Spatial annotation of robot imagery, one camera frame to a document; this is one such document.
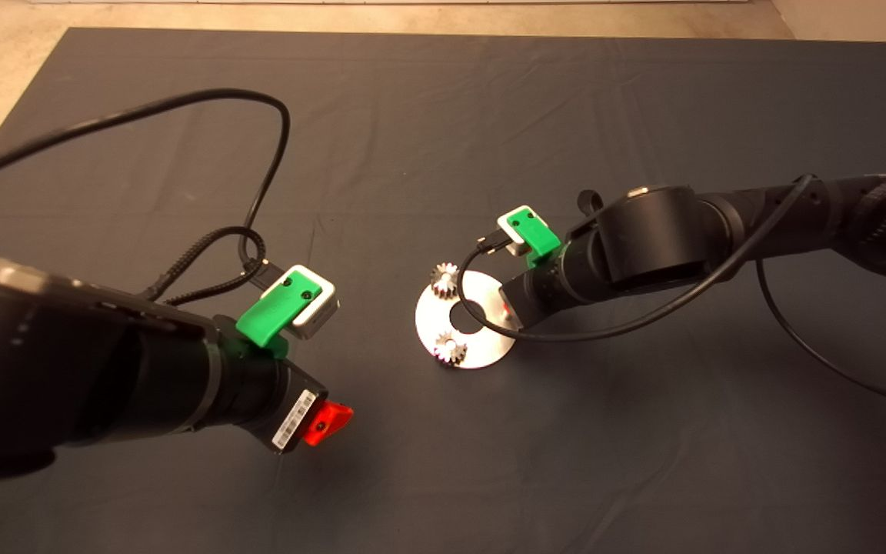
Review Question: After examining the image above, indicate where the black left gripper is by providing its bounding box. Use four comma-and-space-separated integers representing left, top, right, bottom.
212, 315, 355, 456

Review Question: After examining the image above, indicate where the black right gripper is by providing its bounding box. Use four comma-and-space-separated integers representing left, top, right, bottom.
500, 229, 607, 333

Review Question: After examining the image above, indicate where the round metal carrier plate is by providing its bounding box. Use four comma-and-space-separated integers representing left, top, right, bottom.
415, 269, 518, 370

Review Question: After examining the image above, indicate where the dark grey table cloth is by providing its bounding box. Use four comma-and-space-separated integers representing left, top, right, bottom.
0, 29, 886, 554

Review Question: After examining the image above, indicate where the green right camera mount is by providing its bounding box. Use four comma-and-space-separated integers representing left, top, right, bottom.
508, 209, 562, 269

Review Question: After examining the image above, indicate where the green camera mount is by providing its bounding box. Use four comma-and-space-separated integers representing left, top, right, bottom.
508, 209, 562, 269
235, 271, 324, 359

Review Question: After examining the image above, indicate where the silver right camera box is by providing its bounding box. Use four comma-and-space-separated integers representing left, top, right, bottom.
496, 205, 541, 255

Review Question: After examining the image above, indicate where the silver camera box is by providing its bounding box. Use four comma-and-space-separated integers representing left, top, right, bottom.
281, 264, 341, 341
496, 205, 541, 255

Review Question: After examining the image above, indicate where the smooth black right camera cable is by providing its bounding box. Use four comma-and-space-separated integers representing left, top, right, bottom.
455, 175, 886, 412

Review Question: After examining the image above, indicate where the smooth black camera cable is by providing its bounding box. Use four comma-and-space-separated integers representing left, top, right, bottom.
0, 88, 292, 290
455, 175, 886, 412

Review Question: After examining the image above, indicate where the silver left camera box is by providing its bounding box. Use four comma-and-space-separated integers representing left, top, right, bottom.
281, 264, 341, 341

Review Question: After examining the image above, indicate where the green left camera mount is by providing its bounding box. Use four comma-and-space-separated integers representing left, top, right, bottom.
235, 271, 324, 359

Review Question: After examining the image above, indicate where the braided left wrist cable loop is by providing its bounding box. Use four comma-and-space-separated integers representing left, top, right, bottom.
142, 225, 268, 305

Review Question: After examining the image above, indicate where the smooth black left camera cable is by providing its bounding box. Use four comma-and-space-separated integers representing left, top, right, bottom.
0, 88, 292, 290

